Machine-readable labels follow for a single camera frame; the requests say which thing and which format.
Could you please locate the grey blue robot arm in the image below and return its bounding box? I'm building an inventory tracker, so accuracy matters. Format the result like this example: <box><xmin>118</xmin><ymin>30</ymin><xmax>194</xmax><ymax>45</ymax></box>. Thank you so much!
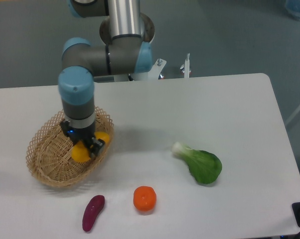
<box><xmin>58</xmin><ymin>0</ymin><xmax>152</xmax><ymax>162</ymax></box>

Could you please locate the yellow mango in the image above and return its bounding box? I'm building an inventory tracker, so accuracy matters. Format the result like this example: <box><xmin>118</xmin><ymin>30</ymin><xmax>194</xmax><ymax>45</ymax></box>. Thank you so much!
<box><xmin>71</xmin><ymin>131</ymin><xmax>111</xmax><ymax>163</ymax></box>

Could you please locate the woven wicker basket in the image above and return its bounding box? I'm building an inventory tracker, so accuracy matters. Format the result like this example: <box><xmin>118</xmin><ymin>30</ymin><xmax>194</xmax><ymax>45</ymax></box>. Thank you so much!
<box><xmin>26</xmin><ymin>107</ymin><xmax>114</xmax><ymax>187</ymax></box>

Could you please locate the blue plastic bag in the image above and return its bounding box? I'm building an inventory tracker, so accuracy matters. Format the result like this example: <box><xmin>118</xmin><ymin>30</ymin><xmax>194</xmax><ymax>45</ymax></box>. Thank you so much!
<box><xmin>285</xmin><ymin>0</ymin><xmax>300</xmax><ymax>21</ymax></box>

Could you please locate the orange tangerine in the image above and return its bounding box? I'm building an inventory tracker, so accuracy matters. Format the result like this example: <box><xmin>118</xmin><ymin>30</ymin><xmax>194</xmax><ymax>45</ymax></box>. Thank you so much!
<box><xmin>133</xmin><ymin>186</ymin><xmax>157</xmax><ymax>212</ymax></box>

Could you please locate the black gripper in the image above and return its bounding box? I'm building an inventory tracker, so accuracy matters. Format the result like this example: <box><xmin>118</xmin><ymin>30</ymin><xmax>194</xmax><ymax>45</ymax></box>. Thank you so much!
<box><xmin>59</xmin><ymin>119</ymin><xmax>106</xmax><ymax>158</ymax></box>

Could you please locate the purple sweet potato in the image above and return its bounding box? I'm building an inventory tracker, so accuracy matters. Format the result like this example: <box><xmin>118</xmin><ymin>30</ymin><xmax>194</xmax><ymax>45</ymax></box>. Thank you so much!
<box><xmin>82</xmin><ymin>195</ymin><xmax>105</xmax><ymax>232</ymax></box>

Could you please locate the green bok choy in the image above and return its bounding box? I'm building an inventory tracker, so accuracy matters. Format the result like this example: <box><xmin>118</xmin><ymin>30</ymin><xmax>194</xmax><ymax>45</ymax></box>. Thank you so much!
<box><xmin>171</xmin><ymin>142</ymin><xmax>223</xmax><ymax>185</ymax></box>

